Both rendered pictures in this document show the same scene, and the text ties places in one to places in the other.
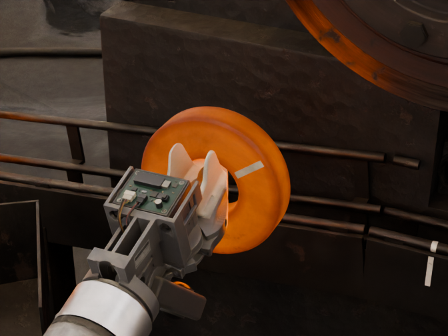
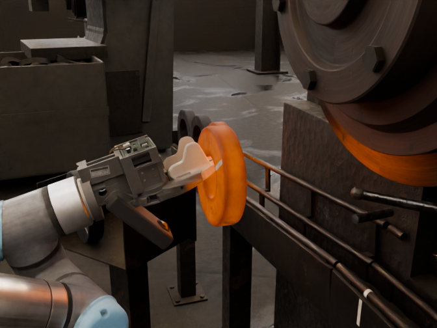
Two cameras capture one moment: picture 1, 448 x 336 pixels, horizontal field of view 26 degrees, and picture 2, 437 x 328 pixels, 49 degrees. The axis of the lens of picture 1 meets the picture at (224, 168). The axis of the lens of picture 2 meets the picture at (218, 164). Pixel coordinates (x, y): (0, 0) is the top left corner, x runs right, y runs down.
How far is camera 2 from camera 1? 0.67 m
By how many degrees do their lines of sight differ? 44
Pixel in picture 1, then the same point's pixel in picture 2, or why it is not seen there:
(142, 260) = (99, 175)
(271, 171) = (224, 168)
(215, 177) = (198, 163)
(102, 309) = (57, 187)
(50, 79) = not seen: hidden behind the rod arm
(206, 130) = (209, 135)
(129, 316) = (66, 197)
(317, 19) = not seen: hidden behind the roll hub
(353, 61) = (334, 123)
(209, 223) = (172, 183)
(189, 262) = (143, 198)
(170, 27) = (306, 111)
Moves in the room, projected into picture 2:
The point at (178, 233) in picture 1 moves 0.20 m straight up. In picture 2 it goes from (125, 169) to (116, 17)
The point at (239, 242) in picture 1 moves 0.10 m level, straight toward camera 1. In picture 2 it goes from (215, 218) to (160, 238)
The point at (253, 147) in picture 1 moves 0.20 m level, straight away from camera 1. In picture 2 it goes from (220, 149) to (311, 125)
